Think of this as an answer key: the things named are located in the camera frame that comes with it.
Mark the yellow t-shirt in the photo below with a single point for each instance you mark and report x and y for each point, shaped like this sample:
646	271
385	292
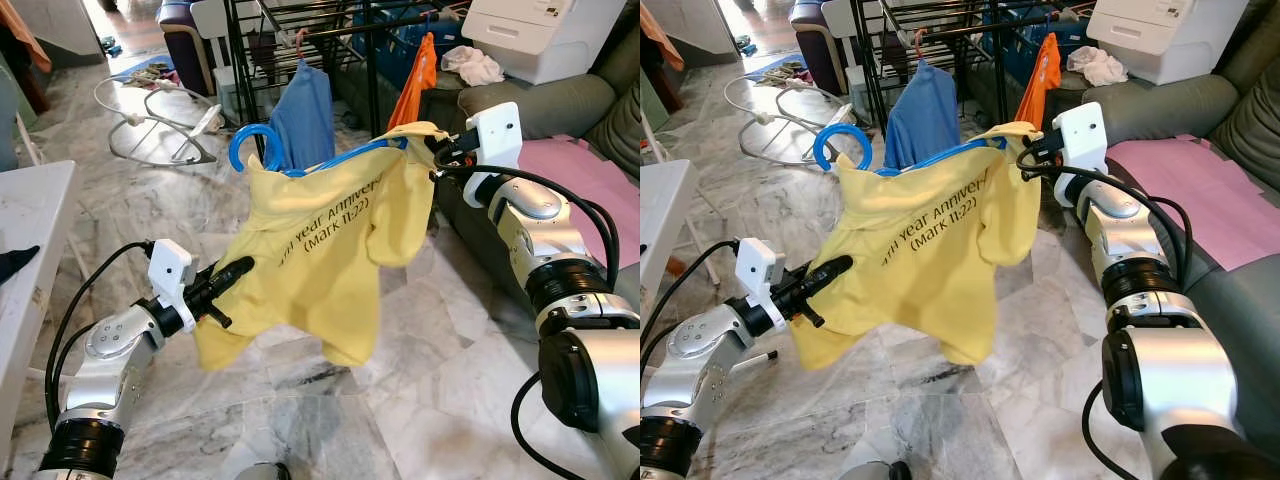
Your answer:
320	260
910	260

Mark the blue plastic clothes hanger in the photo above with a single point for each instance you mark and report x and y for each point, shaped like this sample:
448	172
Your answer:
240	135
825	135

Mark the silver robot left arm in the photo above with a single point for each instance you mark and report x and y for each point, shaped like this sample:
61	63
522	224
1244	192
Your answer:
700	345
115	345

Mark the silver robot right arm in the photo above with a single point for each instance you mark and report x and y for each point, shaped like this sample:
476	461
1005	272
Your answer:
590	370
1170	370

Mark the pink plastic clothes hanger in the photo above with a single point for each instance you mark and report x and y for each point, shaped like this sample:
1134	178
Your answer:
298	42
918	42

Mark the orange shirt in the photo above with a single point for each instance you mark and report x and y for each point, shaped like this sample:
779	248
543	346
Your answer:
420	80
1042	80

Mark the white crumpled cloth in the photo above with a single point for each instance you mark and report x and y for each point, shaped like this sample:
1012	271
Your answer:
475	66
1098	66

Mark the blue t-shirt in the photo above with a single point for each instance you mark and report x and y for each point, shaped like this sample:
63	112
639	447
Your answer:
305	115
925	115

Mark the green leather sofa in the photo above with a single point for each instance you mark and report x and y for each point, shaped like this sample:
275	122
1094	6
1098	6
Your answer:
1240	330
560	105

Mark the pink sofa mat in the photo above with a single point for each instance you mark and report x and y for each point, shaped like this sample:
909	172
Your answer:
1220	200
580	165

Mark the white appliance box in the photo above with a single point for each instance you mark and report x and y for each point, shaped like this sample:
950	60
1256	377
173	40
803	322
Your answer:
545	40
1165	40

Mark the white folding table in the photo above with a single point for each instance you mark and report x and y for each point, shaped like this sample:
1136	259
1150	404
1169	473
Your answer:
30	210
662	210

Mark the black garment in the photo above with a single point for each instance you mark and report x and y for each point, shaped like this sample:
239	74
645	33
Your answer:
15	265

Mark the black metal drying rack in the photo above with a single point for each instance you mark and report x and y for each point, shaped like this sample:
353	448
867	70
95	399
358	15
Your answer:
236	60
866	60

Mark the purple armchair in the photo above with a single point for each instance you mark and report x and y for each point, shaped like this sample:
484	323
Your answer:
820	45
187	45

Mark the orange hanging cloth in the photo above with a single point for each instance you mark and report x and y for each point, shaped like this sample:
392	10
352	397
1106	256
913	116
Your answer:
660	45
22	45

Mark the light blue chair cushion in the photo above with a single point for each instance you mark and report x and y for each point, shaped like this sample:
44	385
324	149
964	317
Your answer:
8	120

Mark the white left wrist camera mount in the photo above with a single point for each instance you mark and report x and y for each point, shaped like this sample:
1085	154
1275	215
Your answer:
170	268
758	268

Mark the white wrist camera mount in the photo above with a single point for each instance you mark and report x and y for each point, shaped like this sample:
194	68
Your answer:
497	135
1082	135
758	268
170	268

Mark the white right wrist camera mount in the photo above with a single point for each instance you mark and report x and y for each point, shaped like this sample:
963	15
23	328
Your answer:
497	135
1082	135

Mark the white baby bouncer frame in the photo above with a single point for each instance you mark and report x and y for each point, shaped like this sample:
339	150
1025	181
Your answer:
830	125
200	125

